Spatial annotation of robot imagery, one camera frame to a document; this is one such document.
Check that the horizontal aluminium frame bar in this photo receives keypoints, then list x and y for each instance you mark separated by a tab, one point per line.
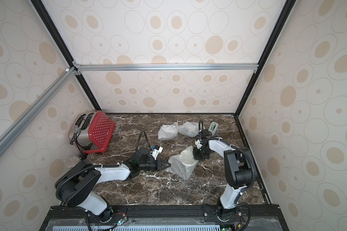
165	67

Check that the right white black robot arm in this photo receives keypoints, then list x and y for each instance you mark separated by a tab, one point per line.
239	166

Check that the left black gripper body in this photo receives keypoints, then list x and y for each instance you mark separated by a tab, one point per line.
149	165

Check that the diagonal aluminium frame bar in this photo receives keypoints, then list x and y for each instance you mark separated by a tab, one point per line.
8	138

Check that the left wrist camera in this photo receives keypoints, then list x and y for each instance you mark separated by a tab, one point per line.
151	153

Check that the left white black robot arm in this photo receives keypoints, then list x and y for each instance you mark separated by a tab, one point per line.
75	188

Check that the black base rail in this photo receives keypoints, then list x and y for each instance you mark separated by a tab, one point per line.
167	218

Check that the red silver toaster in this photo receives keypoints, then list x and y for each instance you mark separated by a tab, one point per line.
92	132

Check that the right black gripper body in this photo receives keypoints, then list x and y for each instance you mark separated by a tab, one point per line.
201	153

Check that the upper glass jar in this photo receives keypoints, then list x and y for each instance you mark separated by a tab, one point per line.
72	162

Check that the white green small device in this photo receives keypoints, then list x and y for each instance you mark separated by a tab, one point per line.
213	128

